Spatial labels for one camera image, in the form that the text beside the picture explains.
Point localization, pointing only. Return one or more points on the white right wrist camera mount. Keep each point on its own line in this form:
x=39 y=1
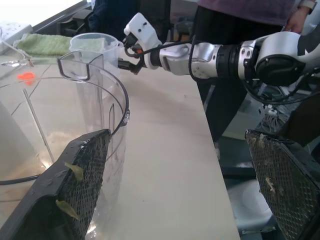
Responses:
x=142 y=27

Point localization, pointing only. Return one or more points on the white blender base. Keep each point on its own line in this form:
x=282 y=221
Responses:
x=12 y=135

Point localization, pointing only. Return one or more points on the small orange fruit piece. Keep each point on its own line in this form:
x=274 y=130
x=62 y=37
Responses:
x=25 y=76

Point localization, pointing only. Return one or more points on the person's bare hand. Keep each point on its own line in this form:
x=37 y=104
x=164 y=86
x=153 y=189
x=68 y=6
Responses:
x=297 y=21

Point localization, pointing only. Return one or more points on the clear plastic measuring cup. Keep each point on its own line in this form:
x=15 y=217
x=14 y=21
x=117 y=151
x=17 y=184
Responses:
x=97 y=42

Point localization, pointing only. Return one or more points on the green towel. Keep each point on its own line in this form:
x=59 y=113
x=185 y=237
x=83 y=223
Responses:
x=42 y=45

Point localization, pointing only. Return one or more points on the person in dark trousers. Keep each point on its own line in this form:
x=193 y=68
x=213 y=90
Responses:
x=220 y=37

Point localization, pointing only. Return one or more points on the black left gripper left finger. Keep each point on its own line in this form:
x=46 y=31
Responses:
x=45 y=200

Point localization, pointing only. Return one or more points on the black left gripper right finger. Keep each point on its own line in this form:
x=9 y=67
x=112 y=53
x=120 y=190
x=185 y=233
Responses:
x=290 y=190

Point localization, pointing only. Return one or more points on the clear plastic blender jar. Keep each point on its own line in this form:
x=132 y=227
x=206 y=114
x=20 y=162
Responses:
x=75 y=112

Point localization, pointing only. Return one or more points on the white power strip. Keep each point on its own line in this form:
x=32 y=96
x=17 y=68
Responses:
x=12 y=32

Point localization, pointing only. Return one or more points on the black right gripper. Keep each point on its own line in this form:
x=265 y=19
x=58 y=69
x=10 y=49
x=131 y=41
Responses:
x=143 y=61

